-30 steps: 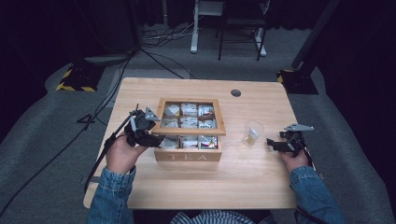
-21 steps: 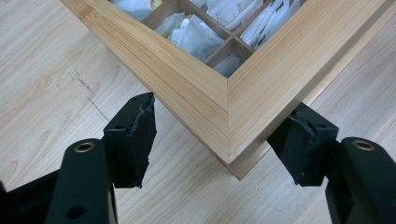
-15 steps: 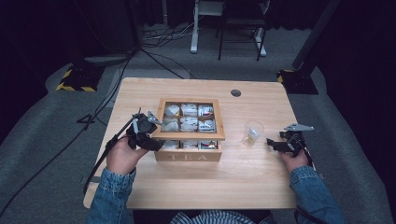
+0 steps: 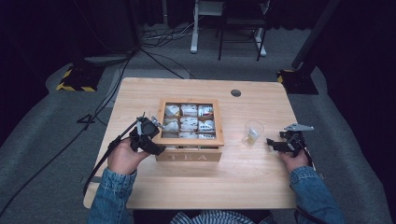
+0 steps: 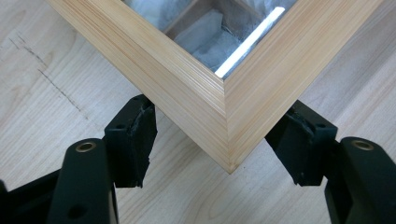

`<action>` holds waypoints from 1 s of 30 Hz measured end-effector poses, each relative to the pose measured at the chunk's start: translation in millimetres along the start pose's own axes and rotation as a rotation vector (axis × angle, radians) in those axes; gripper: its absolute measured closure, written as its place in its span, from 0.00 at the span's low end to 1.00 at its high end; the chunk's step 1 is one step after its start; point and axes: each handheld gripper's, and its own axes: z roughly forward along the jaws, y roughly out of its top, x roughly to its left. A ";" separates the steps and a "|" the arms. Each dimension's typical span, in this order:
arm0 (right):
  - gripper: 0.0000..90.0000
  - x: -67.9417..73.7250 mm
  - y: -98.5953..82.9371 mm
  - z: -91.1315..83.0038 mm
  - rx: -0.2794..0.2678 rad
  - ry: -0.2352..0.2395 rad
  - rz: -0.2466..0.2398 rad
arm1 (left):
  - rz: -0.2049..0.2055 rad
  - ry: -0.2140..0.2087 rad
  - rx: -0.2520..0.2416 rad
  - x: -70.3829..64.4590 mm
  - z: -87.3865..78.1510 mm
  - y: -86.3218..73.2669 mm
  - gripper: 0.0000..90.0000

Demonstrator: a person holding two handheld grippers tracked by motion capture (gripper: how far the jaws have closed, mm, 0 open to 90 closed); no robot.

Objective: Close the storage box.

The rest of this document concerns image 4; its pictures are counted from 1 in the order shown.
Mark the person's left hand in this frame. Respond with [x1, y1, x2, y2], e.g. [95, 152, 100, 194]
[106, 137, 151, 176]

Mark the white desk frame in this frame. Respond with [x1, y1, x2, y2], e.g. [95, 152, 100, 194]
[190, 0, 268, 58]

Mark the black slanted stand pole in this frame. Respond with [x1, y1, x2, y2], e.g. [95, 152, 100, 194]
[290, 0, 343, 71]

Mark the clear plastic cup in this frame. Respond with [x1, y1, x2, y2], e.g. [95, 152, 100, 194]
[241, 119, 265, 147]

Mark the right hand-held gripper black cable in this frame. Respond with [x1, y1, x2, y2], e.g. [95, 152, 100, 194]
[294, 136, 329, 224]

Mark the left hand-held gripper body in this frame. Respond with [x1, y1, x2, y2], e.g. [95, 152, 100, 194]
[128, 113, 165, 151]

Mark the bundle of floor cables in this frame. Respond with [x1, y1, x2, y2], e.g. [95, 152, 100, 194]
[141, 21, 201, 49]

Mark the black yellow striped stand base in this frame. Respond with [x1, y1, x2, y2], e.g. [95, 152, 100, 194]
[276, 67, 319, 95]
[55, 63, 106, 93]

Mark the person's striped shirt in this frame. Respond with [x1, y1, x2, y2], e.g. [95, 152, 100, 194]
[169, 209, 275, 224]

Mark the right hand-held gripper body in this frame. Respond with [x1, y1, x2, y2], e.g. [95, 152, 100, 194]
[278, 122, 315, 157]

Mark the group of white tea bags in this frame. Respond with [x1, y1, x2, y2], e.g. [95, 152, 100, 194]
[163, 104, 217, 140]

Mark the black chair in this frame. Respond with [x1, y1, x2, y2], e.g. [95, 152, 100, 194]
[217, 0, 271, 63]

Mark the person's right hand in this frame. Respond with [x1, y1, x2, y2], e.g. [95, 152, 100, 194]
[277, 148, 310, 175]

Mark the wooden tea box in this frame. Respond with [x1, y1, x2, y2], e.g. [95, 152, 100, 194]
[153, 97, 226, 163]

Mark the long black floor cable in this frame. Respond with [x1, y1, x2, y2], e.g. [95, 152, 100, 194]
[0, 55, 134, 218]

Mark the hand-held gripper black cable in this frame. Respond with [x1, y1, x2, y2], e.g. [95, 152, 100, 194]
[81, 119, 140, 198]
[294, 136, 329, 224]

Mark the left hand-held gripper black cable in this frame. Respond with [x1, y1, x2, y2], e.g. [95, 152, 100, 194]
[81, 119, 140, 198]

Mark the yellow tea bag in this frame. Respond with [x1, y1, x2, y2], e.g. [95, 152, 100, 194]
[246, 127, 260, 146]

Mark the thin black floor cable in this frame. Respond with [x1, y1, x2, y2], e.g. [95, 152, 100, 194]
[139, 47, 196, 80]

